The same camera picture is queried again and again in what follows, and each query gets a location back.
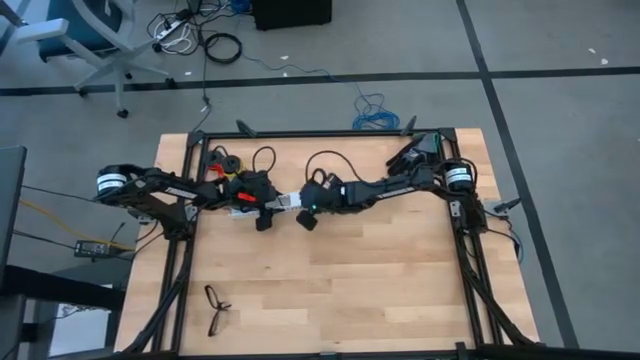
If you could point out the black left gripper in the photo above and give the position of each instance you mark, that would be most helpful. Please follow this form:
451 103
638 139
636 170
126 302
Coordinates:
252 190

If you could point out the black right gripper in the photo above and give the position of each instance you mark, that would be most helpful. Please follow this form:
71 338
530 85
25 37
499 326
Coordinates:
320 196

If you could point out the white duct cover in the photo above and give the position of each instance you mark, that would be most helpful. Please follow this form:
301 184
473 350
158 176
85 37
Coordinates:
285 201

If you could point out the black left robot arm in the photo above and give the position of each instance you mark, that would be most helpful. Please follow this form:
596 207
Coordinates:
160 187

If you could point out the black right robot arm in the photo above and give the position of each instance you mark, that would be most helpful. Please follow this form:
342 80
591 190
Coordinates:
425 185

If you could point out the red plastic clip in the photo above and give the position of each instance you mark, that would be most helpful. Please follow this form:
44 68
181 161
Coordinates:
246 197

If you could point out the black work glove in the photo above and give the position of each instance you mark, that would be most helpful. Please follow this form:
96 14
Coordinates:
430 145
407 157

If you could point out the black eyeglasses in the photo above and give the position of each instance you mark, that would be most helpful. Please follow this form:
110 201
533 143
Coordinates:
220 306

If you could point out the black power adapter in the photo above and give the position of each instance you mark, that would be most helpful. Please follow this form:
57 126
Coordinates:
92 248

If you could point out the white power strip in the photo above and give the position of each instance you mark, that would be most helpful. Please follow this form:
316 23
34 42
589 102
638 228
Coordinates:
172 27

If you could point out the black floor box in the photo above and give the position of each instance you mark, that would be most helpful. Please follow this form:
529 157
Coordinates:
290 12

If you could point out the black side desk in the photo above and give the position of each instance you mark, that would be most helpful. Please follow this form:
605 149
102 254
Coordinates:
50 287

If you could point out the black side panel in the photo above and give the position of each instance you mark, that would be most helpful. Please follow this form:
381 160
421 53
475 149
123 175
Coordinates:
11 210

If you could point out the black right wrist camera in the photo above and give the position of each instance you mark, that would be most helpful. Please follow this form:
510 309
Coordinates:
306 220

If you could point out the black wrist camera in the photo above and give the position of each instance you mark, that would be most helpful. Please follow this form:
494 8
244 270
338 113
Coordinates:
263 221
306 220

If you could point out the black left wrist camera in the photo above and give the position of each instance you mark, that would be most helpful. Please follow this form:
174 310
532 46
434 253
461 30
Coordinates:
263 221

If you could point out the black frame clamp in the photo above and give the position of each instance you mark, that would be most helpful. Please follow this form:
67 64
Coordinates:
246 129
410 126

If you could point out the black aluminium table frame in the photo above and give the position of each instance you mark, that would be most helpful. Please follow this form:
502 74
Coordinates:
325 134

